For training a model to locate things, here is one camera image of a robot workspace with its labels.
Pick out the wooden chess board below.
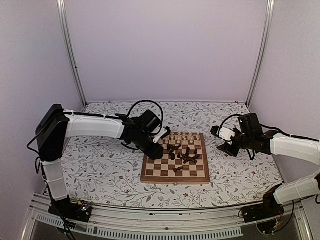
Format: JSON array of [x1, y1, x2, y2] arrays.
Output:
[[140, 133, 210, 185]]

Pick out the front aluminium rail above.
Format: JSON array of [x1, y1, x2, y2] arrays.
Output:
[[21, 194, 315, 240]]

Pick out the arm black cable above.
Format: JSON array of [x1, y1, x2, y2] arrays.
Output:
[[217, 114, 293, 161], [121, 99, 165, 151]]

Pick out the row of white pieces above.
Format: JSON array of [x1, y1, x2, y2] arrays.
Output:
[[162, 132, 201, 145]]

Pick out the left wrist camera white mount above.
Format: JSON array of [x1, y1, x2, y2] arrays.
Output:
[[153, 126, 171, 144]]

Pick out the pile of dark pieces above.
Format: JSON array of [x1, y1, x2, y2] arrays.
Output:
[[167, 144, 201, 164]]

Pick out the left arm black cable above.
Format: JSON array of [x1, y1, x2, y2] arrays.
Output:
[[121, 99, 165, 151]]

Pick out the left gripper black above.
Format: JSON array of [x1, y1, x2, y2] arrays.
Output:
[[135, 132, 165, 162]]

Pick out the left aluminium frame post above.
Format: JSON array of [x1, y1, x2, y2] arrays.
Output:
[[56, 0, 88, 107]]

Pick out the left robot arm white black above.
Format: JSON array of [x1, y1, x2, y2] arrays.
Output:
[[26, 104, 171, 217]]

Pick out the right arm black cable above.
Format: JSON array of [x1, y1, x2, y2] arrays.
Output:
[[217, 114, 293, 161]]

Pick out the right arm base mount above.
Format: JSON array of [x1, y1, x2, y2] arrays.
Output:
[[238, 184, 285, 235]]

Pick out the floral patterned table mat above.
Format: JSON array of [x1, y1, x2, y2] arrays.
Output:
[[48, 101, 286, 210]]

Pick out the aluminium frame post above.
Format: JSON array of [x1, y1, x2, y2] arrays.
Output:
[[56, 0, 88, 107], [245, 0, 275, 108]]

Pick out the right aluminium frame post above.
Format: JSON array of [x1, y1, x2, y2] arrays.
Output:
[[245, 0, 275, 108]]

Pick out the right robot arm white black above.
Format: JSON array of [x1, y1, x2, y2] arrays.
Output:
[[210, 113, 320, 218]]

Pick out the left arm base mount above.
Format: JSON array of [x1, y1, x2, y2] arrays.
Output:
[[48, 196, 92, 223]]

